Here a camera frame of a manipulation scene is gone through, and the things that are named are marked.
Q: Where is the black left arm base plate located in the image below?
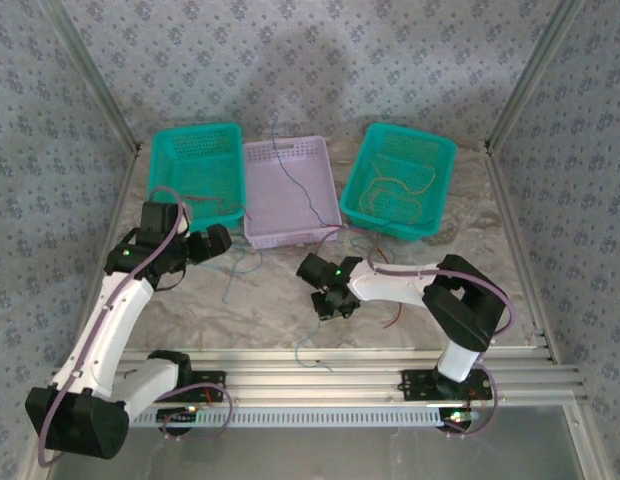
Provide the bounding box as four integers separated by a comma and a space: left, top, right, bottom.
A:
189, 368, 228, 402

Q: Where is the white slotted cable duct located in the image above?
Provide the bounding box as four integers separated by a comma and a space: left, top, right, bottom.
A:
129, 405, 454, 430

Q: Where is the teal perforated plastic basket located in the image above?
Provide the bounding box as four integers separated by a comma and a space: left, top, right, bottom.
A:
147, 122, 249, 234
338, 122, 459, 244

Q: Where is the aluminium lower frame bar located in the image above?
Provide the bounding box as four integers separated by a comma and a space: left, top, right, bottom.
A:
564, 394, 609, 480

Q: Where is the aluminium frame upright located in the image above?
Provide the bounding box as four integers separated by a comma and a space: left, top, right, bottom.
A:
39, 0, 144, 156
483, 0, 587, 154

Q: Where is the aluminium table side rail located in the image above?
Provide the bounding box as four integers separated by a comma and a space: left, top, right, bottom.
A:
69, 147, 144, 354
484, 142, 562, 365

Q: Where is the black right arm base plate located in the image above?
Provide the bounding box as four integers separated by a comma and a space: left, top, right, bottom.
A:
399, 368, 494, 402

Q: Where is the aluminium mounting rail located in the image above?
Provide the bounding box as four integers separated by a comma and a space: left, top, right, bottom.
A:
43, 347, 590, 407

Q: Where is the grey metal shelf panel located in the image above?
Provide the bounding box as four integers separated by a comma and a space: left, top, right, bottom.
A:
49, 424, 591, 480

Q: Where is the lilac perforated plastic basket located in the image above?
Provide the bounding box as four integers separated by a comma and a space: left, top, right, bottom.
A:
242, 134, 344, 251

